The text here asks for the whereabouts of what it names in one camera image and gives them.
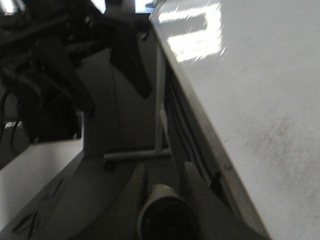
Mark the white black whiteboard marker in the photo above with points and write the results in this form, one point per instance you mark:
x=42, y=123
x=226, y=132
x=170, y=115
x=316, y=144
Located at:
x=165, y=215

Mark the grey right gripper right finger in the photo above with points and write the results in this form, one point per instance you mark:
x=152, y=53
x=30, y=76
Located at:
x=215, y=221

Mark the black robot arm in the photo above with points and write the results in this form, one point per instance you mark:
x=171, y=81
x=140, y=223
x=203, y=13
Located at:
x=41, y=46

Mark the white whiteboard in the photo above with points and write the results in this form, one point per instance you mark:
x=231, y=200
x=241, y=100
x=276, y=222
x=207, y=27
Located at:
x=250, y=71

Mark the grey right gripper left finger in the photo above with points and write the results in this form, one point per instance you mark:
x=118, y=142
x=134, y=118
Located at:
x=119, y=220

